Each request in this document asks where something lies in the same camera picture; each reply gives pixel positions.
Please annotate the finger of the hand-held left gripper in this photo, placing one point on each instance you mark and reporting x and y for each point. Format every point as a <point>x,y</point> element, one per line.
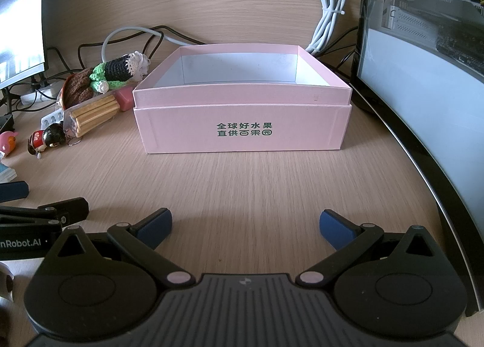
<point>13,190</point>
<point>72,207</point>

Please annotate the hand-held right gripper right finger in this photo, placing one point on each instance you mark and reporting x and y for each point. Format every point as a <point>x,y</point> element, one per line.
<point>335,229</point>

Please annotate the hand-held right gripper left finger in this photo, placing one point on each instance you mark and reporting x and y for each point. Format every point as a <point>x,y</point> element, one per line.
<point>155,229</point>

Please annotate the pink cardboard box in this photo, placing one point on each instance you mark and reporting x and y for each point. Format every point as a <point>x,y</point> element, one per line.
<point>242,127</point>

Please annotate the pink toy figure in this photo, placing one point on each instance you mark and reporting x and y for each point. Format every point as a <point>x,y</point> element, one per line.
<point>7,142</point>

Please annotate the black power adapter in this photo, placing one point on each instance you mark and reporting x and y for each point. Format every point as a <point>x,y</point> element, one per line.
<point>5,123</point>

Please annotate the small white perforated strip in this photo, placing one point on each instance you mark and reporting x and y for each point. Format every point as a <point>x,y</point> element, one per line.
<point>53,118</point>

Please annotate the clear pack of biscuit sticks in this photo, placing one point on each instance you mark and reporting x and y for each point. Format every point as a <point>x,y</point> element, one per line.
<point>92,116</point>

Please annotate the white power strip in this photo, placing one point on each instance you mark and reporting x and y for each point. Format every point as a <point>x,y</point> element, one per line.
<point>41,91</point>

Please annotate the brown crochet pouch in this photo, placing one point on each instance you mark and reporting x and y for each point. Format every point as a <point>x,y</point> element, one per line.
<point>75,89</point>

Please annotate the pink eraser block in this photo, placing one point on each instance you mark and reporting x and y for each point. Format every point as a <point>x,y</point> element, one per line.
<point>124,99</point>

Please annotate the green black crochet doll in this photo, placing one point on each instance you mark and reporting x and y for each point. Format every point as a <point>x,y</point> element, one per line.
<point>117,67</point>

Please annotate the black computer monitor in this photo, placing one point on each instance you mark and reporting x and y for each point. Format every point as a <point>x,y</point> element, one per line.
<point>20,10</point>

